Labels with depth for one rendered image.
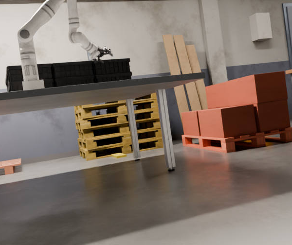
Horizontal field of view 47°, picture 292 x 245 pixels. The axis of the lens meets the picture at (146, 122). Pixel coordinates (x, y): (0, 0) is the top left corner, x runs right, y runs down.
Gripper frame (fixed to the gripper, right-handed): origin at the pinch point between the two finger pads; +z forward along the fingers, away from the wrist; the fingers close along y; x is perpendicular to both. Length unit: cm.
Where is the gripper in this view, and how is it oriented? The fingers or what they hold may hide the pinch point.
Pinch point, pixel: (107, 58)
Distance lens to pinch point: 250.7
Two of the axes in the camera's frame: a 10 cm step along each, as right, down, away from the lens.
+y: -7.9, 4.6, 4.1
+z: 5.7, 3.0, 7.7
